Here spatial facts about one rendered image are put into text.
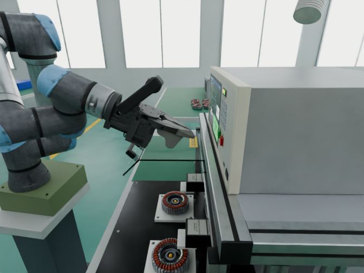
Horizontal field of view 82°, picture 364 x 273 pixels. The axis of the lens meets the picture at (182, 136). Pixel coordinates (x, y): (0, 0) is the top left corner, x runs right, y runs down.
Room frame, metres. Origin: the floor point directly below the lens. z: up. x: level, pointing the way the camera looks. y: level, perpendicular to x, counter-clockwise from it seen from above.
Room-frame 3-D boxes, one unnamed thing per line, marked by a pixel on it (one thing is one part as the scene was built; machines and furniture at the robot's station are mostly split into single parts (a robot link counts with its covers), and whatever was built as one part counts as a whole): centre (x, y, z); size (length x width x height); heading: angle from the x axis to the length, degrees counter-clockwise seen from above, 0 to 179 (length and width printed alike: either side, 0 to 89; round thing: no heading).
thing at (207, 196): (0.56, -0.07, 1.03); 0.62 x 0.01 x 0.03; 178
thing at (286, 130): (0.54, -0.29, 1.22); 0.44 x 0.39 x 0.20; 178
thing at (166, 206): (0.68, 0.03, 0.80); 0.11 x 0.11 x 0.04
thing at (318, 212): (0.55, -0.29, 1.09); 0.68 x 0.44 x 0.05; 178
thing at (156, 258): (0.44, 0.04, 0.80); 0.11 x 0.11 x 0.04
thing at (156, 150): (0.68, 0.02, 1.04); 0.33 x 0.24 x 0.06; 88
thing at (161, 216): (0.68, 0.03, 0.78); 0.15 x 0.15 x 0.01; 88
